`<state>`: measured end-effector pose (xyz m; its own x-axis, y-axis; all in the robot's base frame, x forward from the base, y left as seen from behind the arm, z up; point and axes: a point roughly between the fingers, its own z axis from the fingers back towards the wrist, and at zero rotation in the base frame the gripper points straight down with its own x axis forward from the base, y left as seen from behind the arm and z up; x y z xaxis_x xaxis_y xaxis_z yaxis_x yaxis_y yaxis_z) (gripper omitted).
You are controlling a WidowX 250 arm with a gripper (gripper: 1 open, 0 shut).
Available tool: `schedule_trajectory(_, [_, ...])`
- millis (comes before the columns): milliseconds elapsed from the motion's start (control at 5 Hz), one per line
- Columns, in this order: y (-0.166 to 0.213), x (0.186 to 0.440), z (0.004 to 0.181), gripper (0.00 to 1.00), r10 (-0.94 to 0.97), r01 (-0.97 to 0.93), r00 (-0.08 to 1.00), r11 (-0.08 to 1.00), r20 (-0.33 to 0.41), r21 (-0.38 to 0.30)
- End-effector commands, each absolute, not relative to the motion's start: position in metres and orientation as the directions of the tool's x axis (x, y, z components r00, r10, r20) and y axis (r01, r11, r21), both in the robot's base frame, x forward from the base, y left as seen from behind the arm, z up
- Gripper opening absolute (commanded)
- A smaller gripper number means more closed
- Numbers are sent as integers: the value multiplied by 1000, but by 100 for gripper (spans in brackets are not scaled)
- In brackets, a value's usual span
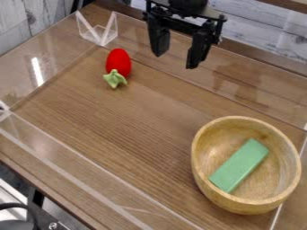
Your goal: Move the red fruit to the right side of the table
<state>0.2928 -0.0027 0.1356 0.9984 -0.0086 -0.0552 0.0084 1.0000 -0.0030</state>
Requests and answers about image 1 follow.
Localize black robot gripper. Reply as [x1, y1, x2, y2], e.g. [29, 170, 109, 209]
[145, 0, 229, 69]

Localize red plush strawberry green leaves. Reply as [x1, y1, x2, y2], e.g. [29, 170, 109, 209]
[103, 49, 133, 89]

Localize clear acrylic tray barrier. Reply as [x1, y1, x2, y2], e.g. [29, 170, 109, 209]
[0, 6, 307, 230]

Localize light wooden bowl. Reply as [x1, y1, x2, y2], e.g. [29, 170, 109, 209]
[191, 116, 302, 215]

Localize green rectangular block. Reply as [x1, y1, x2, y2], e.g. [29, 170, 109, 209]
[209, 138, 269, 193]

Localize black table leg bracket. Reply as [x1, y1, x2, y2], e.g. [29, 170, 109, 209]
[29, 188, 71, 230]

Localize black cable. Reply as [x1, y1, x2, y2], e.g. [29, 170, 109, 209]
[0, 202, 41, 230]

